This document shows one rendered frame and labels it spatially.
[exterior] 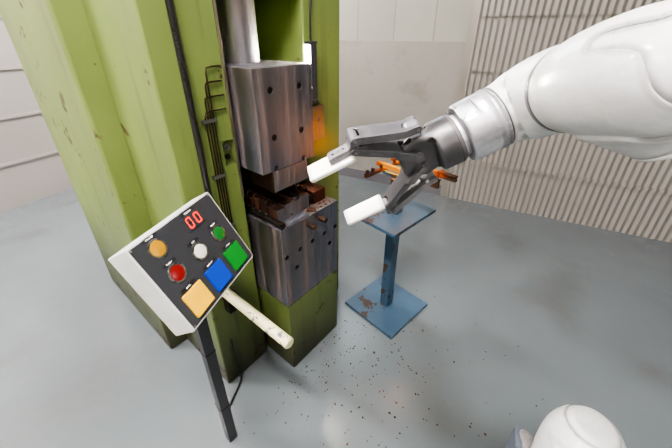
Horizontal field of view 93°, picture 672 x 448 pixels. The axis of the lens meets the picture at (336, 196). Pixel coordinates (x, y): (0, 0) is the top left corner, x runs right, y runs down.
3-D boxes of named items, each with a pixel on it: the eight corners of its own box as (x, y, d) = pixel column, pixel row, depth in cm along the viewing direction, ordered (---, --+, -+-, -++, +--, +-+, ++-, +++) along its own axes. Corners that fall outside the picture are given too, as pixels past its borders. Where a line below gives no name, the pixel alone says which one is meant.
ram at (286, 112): (326, 151, 153) (325, 61, 135) (263, 176, 127) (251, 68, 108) (269, 135, 177) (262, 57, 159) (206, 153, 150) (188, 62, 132)
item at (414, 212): (435, 212, 189) (436, 209, 188) (394, 238, 164) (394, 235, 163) (395, 195, 208) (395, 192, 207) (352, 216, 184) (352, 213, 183)
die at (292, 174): (307, 178, 148) (307, 159, 144) (275, 192, 134) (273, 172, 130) (252, 158, 172) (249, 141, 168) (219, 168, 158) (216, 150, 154)
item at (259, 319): (295, 343, 124) (294, 334, 121) (285, 353, 120) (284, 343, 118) (229, 291, 149) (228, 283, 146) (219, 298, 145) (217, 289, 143)
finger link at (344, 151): (364, 149, 43) (356, 134, 41) (332, 166, 44) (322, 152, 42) (361, 142, 44) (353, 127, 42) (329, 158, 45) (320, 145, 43)
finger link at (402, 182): (412, 148, 49) (419, 150, 50) (378, 196, 56) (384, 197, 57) (422, 165, 47) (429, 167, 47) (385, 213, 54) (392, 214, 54)
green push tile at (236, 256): (248, 256, 111) (236, 240, 109) (237, 270, 104) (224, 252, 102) (244, 258, 112) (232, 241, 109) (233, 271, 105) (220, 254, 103)
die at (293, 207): (309, 207, 155) (308, 191, 151) (278, 223, 142) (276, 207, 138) (255, 183, 179) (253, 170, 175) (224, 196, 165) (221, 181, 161)
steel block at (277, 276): (337, 268, 182) (337, 200, 162) (288, 307, 156) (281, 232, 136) (273, 233, 214) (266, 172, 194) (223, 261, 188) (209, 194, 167)
